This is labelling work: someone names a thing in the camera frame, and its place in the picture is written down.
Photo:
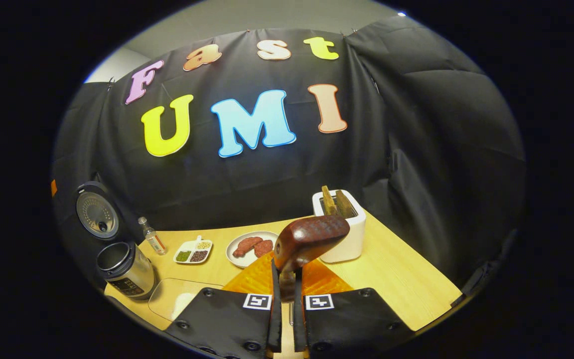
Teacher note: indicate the brown toast slice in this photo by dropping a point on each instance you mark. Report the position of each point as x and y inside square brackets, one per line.
[345, 205]
[329, 202]

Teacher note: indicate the clear glass tray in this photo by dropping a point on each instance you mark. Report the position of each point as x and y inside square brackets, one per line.
[167, 291]

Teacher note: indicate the white toaster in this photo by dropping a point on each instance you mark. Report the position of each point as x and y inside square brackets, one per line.
[352, 239]

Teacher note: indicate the small clear glass bottle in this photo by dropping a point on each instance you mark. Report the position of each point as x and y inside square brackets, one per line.
[154, 241]

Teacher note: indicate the grey and silver rice cooker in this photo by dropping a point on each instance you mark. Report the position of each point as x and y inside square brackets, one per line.
[127, 271]

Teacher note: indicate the white round plate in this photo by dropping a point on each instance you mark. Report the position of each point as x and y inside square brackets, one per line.
[234, 262]

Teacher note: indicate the white divided bean dish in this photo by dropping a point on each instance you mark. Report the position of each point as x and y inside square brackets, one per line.
[192, 253]

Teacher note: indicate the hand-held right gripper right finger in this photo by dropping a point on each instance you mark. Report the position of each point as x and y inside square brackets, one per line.
[352, 324]

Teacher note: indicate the brown wooden spoon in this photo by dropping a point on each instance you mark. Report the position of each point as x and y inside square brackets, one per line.
[312, 237]

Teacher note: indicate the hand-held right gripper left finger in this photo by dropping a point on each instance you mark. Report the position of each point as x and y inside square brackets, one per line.
[227, 324]

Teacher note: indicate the red-brown meat piece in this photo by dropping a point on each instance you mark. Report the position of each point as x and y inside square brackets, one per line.
[246, 246]
[264, 248]

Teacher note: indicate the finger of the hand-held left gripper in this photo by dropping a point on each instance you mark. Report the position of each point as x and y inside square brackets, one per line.
[53, 188]

